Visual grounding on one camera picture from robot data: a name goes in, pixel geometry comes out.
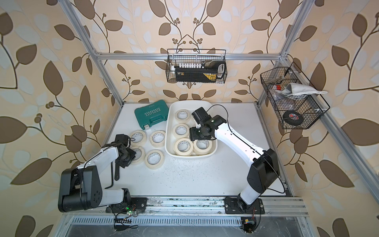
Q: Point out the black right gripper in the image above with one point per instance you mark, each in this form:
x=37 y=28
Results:
x=194 y=135

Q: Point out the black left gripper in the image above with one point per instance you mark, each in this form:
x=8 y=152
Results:
x=126 y=164

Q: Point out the cream tape roll one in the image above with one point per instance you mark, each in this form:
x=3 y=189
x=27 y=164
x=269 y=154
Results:
x=140 y=155

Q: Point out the cream tape roll two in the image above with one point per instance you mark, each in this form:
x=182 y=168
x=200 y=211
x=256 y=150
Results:
x=202 y=147

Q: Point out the cream tape roll three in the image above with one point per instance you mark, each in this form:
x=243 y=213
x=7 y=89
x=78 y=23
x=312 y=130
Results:
x=138 y=138

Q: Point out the cream tape roll four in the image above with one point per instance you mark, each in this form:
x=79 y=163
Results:
x=154 y=159

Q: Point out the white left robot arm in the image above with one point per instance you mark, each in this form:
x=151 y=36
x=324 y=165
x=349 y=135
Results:
x=80 y=186

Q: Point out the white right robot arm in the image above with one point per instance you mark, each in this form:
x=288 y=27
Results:
x=263 y=164

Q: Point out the cream tape roll five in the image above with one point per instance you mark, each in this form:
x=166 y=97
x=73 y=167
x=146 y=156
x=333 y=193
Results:
x=181 y=131

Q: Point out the cream tape roll seven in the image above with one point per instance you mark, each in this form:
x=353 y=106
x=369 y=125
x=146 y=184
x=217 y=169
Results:
x=183 y=147

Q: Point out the cream tape roll six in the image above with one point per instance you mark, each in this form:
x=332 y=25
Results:
x=182 y=116

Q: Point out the white plastic storage box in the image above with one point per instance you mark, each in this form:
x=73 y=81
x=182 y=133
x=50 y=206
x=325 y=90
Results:
x=191 y=106

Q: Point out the cream tape roll eight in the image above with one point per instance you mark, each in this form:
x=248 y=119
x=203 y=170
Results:
x=157 y=138

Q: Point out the black yellow box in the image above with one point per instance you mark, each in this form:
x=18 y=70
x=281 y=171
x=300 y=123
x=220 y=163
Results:
x=196 y=75

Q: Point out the black tape roll red label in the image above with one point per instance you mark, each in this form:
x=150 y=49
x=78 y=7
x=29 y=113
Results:
x=293 y=118

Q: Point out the green pipe wrench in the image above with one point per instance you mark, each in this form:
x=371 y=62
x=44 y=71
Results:
x=117 y=171

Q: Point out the black hex key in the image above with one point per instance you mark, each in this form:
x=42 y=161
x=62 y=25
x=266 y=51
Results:
x=112 y=177

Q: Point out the green tool case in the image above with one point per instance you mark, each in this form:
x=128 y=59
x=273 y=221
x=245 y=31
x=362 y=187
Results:
x=152 y=114

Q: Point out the grey cloth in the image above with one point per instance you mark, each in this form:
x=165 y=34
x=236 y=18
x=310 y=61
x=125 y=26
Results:
x=294 y=89

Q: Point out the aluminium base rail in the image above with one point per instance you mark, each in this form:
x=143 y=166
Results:
x=214 y=206

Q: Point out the black wire basket back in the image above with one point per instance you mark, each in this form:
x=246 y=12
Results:
x=196 y=58

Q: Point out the black wire basket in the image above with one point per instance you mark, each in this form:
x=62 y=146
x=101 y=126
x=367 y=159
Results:
x=196 y=58
x=311 y=107

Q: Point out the black wire basket right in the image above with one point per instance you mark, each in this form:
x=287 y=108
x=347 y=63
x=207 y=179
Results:
x=311 y=107

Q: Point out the aluminium frame post right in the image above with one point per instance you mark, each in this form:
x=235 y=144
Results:
x=281 y=58

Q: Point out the aluminium frame post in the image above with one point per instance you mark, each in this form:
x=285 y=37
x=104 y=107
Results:
x=80 y=30
x=281 y=58

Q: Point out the aluminium frame post left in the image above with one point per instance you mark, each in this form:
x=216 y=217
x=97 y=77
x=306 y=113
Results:
x=80 y=30

